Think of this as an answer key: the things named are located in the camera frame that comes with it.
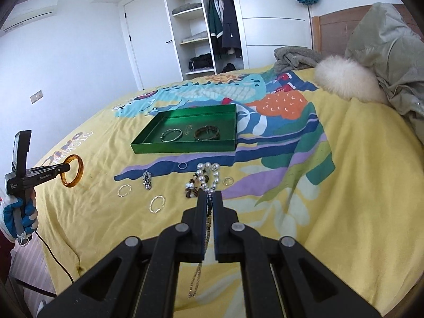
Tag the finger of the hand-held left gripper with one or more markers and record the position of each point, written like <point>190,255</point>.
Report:
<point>64,169</point>

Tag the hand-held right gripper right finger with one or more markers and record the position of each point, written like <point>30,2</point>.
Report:
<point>216,228</point>

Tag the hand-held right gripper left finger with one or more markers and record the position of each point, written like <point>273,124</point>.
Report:
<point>206,228</point>

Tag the amber bangle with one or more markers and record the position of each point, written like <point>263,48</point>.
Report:
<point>78,171</point>

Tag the green tray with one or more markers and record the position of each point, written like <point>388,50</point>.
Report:
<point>198,144</point>

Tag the person's left hand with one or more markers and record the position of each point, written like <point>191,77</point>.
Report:
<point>29,210</point>

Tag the yellow printed duvet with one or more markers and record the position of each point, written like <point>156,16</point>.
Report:
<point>298,222</point>

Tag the dark bangle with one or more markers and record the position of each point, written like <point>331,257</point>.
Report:
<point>198,136</point>

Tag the silver bangle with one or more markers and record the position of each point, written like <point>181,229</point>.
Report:
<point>164,138</point>

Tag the striped mattress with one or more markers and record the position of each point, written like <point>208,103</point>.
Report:
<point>33,268</point>

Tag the white air conditioner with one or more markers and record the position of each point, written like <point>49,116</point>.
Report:
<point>29,15</point>

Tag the white door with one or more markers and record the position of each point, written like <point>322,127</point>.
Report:
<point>149,39</point>

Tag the black bag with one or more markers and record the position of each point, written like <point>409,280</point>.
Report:
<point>228,67</point>

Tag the black folded clothes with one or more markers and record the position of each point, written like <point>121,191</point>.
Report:
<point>200,61</point>

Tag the light grey folded clothes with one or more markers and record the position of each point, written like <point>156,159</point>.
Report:
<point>195,35</point>

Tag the grey towel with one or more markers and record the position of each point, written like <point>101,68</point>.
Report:
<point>298,58</point>

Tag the white fluffy cushion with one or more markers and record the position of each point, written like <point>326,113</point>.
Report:
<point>347,79</point>

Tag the green hanging jacket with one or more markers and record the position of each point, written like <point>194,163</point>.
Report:
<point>214,29</point>

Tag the dark hanging coat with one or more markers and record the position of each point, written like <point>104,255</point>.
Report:
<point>231,26</point>

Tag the white wardrobe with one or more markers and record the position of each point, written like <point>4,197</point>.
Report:
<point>268,10</point>

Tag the white hanging garment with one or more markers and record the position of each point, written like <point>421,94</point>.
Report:
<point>218,1</point>

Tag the wooden headboard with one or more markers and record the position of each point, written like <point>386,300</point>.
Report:
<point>331,29</point>

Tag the grey-green down jacket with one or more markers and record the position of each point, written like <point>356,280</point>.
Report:
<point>387,46</point>

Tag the wall switch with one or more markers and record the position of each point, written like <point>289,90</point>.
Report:
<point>36,96</point>

